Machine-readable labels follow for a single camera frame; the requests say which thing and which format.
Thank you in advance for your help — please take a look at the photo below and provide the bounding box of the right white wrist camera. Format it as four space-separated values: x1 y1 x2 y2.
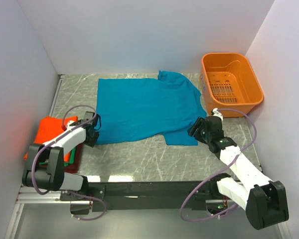
211 108 223 121

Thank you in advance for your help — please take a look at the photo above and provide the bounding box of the orange plastic basket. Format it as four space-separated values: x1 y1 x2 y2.
200 53 264 114

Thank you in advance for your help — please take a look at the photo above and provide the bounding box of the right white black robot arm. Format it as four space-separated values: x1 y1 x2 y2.
188 115 289 230

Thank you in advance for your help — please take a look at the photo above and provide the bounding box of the folded orange t shirt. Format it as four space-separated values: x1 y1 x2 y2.
23 116 78 161

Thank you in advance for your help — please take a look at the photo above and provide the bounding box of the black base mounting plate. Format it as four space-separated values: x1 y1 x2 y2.
59 181 238 215

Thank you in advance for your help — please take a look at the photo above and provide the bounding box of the folded dark red t shirt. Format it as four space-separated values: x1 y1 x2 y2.
64 144 83 174

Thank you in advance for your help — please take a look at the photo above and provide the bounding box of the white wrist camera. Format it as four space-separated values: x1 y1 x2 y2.
211 108 223 121
64 120 76 130

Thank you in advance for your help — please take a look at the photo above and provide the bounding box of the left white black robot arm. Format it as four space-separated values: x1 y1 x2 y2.
22 112 101 200

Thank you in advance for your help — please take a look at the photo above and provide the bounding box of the aluminium rail frame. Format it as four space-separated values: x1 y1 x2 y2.
16 181 280 205

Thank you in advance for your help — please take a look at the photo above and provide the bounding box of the teal blue t shirt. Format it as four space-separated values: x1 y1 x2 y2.
96 71 206 146

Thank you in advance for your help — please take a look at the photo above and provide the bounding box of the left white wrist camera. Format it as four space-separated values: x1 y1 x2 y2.
64 120 76 130

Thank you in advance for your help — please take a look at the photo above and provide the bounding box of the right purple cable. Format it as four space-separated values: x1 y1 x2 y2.
179 108 258 222

